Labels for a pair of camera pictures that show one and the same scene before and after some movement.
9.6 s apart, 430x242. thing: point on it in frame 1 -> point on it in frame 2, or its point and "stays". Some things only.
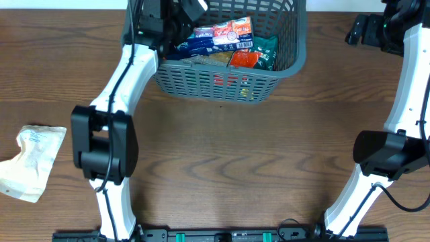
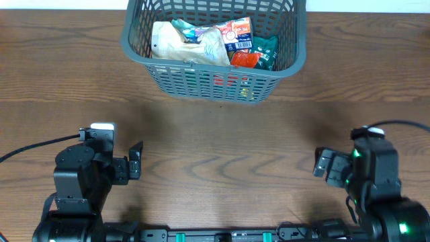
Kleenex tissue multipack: (229, 34) stays
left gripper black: (175, 9) -> (133, 167)
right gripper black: (355, 30) -> (331, 169)
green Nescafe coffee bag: (267, 48) stays
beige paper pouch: (25, 175) -> (169, 42)
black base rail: (245, 234) stays
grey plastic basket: (190, 79) stays
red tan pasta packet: (238, 58) stays
